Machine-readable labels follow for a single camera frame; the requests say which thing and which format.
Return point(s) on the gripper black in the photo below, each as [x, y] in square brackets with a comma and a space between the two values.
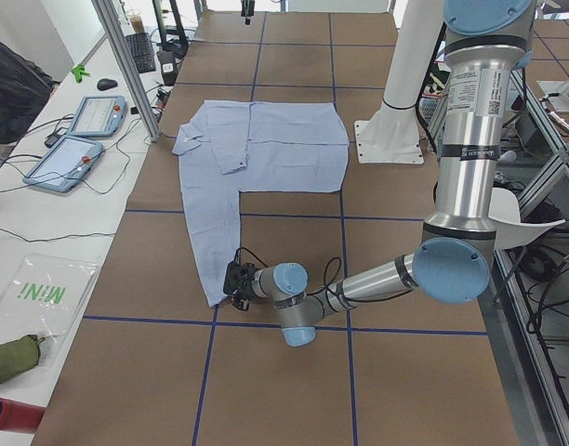
[245, 289]
[247, 8]

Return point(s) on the blue striped button shirt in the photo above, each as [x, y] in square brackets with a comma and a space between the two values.
[229, 147]

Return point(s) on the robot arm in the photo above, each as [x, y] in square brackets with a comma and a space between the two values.
[449, 254]

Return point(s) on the black keyboard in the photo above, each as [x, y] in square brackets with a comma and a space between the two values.
[141, 51]

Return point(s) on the iced coffee cup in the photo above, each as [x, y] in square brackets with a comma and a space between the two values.
[135, 19]

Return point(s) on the black computer mouse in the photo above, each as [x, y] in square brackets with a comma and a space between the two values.
[105, 84]

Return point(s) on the green plastic clamp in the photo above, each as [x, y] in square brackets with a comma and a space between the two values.
[79, 73]

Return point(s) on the far blue teach pendant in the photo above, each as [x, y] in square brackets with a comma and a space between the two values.
[98, 116]

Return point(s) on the blue teach pendant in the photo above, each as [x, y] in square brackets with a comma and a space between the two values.
[65, 164]
[98, 116]

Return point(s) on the clear plastic MINI bag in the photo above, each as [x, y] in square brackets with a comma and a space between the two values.
[43, 298]

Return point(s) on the near blue teach pendant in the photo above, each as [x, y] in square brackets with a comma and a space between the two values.
[65, 164]

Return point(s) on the olive green fabric pouch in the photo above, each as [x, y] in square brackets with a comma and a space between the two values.
[19, 356]

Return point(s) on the black jacket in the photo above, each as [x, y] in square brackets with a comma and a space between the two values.
[25, 90]

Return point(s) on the red cylinder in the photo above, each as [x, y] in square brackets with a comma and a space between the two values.
[20, 417]

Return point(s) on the white paper sheet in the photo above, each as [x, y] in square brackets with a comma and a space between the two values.
[511, 232]

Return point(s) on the aluminium frame post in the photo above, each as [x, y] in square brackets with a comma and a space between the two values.
[113, 30]

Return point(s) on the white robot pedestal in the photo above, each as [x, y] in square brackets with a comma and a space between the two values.
[391, 136]

